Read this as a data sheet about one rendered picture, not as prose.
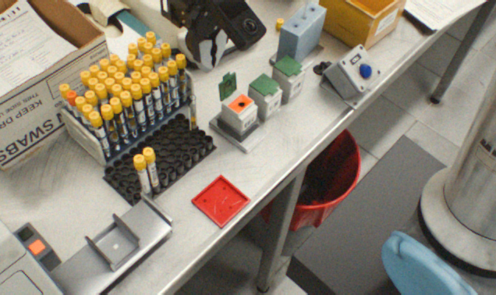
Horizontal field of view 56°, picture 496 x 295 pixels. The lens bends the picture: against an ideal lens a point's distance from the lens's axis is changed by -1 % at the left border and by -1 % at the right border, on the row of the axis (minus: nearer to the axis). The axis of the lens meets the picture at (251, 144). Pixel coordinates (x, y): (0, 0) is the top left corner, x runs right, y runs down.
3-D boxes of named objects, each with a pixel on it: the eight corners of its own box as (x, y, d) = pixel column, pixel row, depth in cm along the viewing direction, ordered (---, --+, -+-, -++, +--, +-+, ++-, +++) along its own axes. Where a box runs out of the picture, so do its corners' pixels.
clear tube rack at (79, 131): (104, 168, 78) (96, 143, 72) (69, 134, 82) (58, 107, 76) (195, 102, 88) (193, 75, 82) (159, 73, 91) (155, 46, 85)
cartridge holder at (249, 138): (246, 154, 82) (248, 142, 79) (208, 126, 85) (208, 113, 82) (267, 136, 84) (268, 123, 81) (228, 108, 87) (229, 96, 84)
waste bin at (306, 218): (285, 294, 156) (306, 239, 120) (207, 224, 169) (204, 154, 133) (351, 220, 174) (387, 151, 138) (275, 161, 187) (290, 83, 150)
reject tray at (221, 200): (221, 229, 73) (221, 227, 73) (190, 202, 76) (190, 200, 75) (250, 201, 76) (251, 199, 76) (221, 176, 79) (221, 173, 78)
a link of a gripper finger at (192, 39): (207, 47, 75) (206, 2, 68) (214, 53, 75) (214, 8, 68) (185, 62, 73) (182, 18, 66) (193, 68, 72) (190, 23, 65)
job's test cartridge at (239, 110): (240, 140, 82) (242, 117, 76) (220, 125, 83) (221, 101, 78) (255, 126, 83) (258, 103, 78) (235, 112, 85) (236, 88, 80)
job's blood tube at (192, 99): (193, 139, 82) (191, 102, 74) (188, 135, 83) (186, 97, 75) (199, 135, 83) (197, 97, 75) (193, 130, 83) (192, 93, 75)
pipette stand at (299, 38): (298, 78, 93) (306, 40, 85) (268, 62, 95) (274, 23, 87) (324, 51, 98) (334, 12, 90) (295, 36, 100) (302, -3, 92)
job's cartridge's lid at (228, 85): (219, 81, 74) (217, 79, 75) (221, 103, 78) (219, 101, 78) (236, 69, 76) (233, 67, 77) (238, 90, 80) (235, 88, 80)
